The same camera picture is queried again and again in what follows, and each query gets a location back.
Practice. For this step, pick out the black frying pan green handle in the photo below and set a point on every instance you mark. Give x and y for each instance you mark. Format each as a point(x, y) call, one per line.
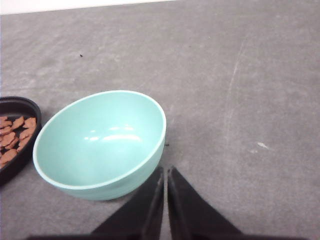
point(14, 107)

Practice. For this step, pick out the brown beef piece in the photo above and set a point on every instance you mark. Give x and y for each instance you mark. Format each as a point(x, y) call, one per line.
point(17, 123)
point(5, 125)
point(30, 122)
point(9, 141)
point(7, 157)
point(25, 136)

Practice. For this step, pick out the teal ceramic bowl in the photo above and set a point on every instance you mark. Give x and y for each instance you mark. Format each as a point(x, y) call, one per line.
point(103, 146)

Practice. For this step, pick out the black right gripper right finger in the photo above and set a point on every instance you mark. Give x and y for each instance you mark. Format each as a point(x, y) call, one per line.
point(190, 216)

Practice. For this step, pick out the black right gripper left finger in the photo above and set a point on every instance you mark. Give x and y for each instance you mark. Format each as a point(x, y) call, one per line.
point(141, 217)

